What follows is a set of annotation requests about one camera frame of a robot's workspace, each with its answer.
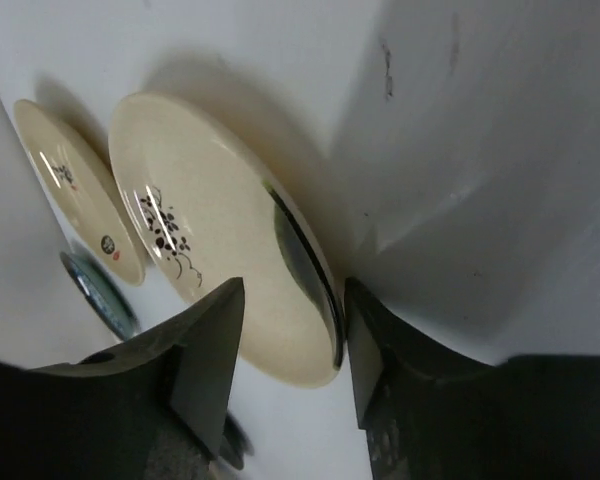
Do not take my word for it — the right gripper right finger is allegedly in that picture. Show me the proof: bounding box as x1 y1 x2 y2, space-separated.
344 278 600 479

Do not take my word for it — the cream plate with floral marks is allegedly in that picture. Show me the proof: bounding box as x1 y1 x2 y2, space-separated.
13 99 145 286

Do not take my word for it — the black glossy plate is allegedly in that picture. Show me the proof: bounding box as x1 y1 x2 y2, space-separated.
219 413 254 471

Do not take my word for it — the blue floral plate far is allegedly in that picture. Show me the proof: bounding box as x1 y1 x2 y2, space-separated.
59 252 137 341

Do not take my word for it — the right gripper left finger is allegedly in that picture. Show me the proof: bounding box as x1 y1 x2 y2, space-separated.
0 278 245 479

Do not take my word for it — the cream plate black patch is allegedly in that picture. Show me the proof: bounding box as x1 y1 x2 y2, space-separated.
108 92 344 388

